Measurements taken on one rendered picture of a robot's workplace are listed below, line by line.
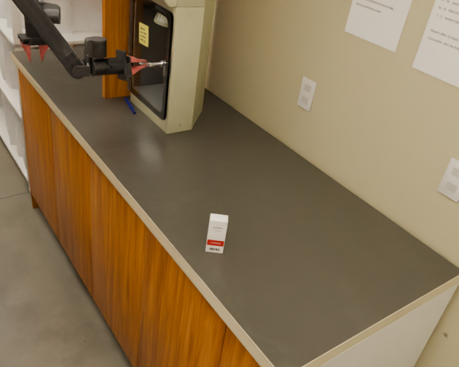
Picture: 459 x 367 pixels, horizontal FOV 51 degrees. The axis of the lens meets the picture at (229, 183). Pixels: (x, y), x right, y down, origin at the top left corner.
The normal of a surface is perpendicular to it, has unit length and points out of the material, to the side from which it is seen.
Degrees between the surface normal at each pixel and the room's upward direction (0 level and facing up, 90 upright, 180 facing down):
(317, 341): 0
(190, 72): 90
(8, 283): 0
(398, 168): 90
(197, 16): 90
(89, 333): 0
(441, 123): 90
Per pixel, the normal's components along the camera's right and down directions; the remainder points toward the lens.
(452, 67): -0.81, 0.22
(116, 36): 0.57, 0.51
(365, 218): 0.14, -0.83
